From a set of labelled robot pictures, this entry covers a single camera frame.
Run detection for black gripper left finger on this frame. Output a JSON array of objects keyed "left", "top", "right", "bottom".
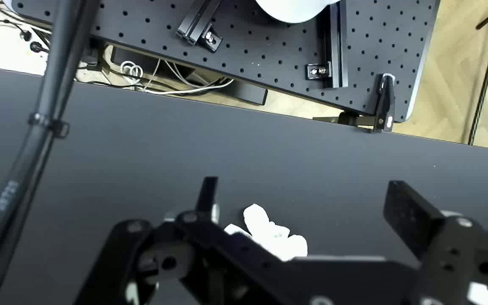
[{"left": 72, "top": 175, "right": 222, "bottom": 305}]

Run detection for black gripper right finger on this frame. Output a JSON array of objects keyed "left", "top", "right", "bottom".
[{"left": 383, "top": 178, "right": 488, "bottom": 305}]

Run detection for white cloth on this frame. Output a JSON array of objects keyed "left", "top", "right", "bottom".
[{"left": 222, "top": 202, "right": 310, "bottom": 263}]

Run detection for black table clamp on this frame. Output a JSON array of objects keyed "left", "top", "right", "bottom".
[{"left": 337, "top": 73, "right": 398, "bottom": 134}]

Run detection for black perforated breadboard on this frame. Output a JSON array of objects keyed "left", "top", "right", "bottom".
[{"left": 10, "top": 0, "right": 442, "bottom": 126}]

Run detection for white floor cables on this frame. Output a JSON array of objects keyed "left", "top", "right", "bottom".
[{"left": 98, "top": 56, "right": 237, "bottom": 99}]

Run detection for black aluminium rail with bracket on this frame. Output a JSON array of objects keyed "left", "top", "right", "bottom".
[
  {"left": 305, "top": 0, "right": 350, "bottom": 90},
  {"left": 174, "top": 0, "right": 223, "bottom": 55}
]

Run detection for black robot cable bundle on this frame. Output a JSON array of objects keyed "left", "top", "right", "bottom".
[{"left": 0, "top": 0, "right": 101, "bottom": 305}]

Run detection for black plug cable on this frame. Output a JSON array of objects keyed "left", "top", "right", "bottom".
[{"left": 0, "top": 16, "right": 50, "bottom": 56}]

